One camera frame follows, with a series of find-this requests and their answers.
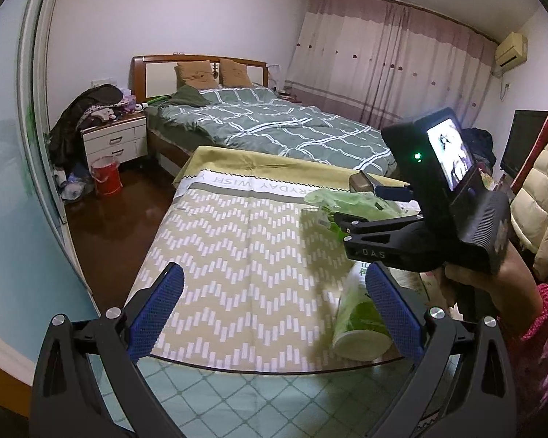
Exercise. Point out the dark green blanket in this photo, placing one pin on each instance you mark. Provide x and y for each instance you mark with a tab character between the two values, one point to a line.
185	96

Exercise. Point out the pile of bags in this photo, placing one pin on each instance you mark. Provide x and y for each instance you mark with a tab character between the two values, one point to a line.
75	189

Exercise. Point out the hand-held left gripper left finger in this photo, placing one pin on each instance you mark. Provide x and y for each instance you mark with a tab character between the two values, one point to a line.
162	310

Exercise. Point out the green plastic bag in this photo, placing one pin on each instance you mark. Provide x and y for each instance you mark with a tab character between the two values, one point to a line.
347	203

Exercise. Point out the cream air conditioner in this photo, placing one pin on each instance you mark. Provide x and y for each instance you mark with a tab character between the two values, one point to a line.
511	52

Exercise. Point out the brown pillow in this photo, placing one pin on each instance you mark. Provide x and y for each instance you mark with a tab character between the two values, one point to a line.
235	73
196	73

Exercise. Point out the cream puffer jacket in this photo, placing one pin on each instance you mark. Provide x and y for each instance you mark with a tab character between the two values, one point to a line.
545	200

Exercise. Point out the red bucket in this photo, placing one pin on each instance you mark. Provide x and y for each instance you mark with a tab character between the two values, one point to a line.
106	178

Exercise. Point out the white wall socket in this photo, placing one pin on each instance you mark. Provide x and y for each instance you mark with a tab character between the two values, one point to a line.
102	83

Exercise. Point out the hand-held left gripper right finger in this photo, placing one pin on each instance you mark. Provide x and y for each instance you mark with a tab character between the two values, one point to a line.
392	315

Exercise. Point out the person's right forearm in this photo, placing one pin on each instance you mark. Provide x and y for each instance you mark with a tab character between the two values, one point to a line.
536	365

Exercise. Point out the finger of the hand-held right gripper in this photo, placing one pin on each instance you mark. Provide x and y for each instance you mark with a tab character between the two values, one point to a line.
392	193
352	226

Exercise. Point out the pink striped curtain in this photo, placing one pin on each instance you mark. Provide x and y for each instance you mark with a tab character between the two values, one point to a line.
383	68

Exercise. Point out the small brown box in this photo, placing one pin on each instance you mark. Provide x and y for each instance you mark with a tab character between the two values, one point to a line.
360	182

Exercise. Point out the dark jacket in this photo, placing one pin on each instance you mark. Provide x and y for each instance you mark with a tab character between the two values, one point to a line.
71	123

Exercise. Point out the green lattice duvet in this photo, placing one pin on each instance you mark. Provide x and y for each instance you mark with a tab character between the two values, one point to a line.
265	123

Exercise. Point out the white nightstand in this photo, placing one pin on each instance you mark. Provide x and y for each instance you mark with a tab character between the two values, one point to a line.
114	139

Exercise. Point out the person's right hand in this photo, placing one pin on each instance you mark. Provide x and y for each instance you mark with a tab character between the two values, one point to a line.
516	292

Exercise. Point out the green label plastic jar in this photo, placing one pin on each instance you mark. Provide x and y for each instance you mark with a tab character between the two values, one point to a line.
360	324

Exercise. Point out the pile of colourful clothes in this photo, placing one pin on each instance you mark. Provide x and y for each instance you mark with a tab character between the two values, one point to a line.
118	107

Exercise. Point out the black television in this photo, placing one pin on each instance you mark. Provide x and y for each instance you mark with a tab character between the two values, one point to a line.
525	141

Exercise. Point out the pile of folded clothes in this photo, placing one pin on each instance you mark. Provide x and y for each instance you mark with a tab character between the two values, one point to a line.
482	143

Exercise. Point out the white sliding door frame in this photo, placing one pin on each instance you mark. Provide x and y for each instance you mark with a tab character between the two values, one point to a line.
32	100

